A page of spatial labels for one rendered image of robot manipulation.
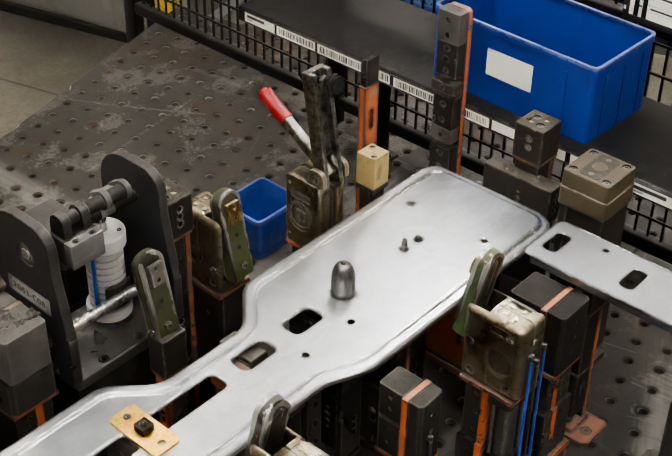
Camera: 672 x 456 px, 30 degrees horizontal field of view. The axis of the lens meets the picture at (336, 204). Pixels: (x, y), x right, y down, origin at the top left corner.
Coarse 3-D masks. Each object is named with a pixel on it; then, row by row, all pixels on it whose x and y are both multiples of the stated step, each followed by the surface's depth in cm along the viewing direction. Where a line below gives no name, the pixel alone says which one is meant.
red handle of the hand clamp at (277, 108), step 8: (264, 88) 176; (264, 96) 175; (272, 96) 175; (264, 104) 176; (272, 104) 175; (280, 104) 175; (272, 112) 175; (280, 112) 175; (288, 112) 175; (280, 120) 175; (288, 120) 175; (288, 128) 175; (296, 128) 175; (296, 136) 175; (304, 136) 175; (304, 144) 174; (304, 152) 175; (328, 168) 174
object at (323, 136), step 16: (320, 64) 168; (304, 80) 167; (320, 80) 166; (336, 80) 165; (304, 96) 168; (320, 96) 169; (320, 112) 168; (320, 128) 169; (336, 128) 172; (320, 144) 170; (336, 144) 173; (320, 160) 172; (336, 160) 174; (336, 176) 175
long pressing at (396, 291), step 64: (448, 192) 182; (320, 256) 169; (384, 256) 169; (448, 256) 169; (512, 256) 170; (256, 320) 158; (320, 320) 158; (384, 320) 158; (192, 384) 148; (256, 384) 148; (320, 384) 149; (64, 448) 140; (192, 448) 140
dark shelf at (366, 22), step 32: (256, 0) 225; (288, 0) 226; (320, 0) 226; (352, 0) 226; (384, 0) 226; (288, 32) 217; (320, 32) 216; (352, 32) 216; (384, 32) 216; (416, 32) 216; (352, 64) 210; (384, 64) 207; (416, 64) 207; (416, 96) 203; (512, 128) 192; (640, 128) 191; (640, 160) 184; (640, 192) 181
